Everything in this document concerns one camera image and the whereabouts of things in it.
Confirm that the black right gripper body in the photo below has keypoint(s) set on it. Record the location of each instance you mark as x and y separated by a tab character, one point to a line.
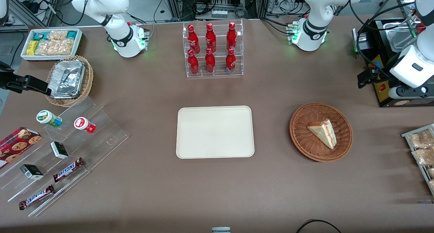
7	81

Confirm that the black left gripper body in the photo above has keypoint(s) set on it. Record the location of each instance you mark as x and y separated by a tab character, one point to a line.
380	74

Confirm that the triangular sandwich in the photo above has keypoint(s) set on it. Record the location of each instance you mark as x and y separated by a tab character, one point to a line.
323	133

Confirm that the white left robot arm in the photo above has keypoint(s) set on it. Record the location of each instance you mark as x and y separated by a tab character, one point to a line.
315	9

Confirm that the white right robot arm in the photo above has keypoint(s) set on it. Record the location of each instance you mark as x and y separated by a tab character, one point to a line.
118	9

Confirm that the light wicker basket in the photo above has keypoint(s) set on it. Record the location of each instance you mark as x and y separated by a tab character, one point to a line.
89	80

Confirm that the tray of packaged pastries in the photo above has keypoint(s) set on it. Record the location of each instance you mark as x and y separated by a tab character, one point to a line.
407	135

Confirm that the brown wicker basket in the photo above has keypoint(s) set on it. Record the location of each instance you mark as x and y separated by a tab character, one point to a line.
305	138

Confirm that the beige plastic tray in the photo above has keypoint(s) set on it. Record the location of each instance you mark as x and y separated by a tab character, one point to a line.
215	132

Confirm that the white plastic snack bin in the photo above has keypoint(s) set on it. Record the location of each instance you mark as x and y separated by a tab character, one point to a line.
23	55

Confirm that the stack of foil containers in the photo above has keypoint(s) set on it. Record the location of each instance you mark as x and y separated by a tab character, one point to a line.
67	78

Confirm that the green lid cup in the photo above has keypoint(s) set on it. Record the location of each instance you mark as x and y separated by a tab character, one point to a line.
45	117

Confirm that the yellow snack pack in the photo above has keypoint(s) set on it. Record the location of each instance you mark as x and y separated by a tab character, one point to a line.
32	48

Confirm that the large clear cracker bag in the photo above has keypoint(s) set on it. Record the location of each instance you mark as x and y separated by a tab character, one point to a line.
56	47

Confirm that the steel food pan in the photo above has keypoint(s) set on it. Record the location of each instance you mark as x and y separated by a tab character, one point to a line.
400	39

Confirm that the black food warmer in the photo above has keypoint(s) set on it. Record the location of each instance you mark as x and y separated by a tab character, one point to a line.
376	33

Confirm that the teal snack pack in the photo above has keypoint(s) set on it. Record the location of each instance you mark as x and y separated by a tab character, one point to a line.
40	35
72	34

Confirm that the small clear cracker bag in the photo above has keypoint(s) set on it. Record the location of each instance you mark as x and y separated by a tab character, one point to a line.
57	35

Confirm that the red lid cup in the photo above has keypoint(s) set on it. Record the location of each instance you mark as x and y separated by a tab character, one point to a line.
82	124

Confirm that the red cookie box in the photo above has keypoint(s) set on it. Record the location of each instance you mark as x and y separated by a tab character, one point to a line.
17	144

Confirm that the red sausage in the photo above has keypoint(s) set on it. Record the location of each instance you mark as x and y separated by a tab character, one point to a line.
420	28

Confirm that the small black box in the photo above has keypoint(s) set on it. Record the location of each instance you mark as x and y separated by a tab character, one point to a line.
31	172
59	150

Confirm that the clear bag of pastry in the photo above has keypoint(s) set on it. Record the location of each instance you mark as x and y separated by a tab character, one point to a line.
420	139
423	156
431	172
431	185

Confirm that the clear acrylic stepped display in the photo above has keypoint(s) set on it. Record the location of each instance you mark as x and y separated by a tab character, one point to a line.
101	138

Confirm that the snickers bar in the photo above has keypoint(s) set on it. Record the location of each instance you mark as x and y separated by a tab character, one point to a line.
35	197
67	169

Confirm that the red cola bottle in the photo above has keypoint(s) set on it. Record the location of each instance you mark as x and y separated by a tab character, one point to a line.
231	38
230	62
210	39
210	62
193	64
193	39

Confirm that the clear acrylic bottle rack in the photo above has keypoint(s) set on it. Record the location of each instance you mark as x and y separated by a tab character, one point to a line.
218	66

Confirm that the grey power strip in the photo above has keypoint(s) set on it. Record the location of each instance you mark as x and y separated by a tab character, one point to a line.
219	13

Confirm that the small grey device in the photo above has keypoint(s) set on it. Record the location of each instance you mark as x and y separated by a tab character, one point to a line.
221	230

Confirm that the aluminium frame rack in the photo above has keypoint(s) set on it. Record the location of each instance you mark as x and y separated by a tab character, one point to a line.
51	2

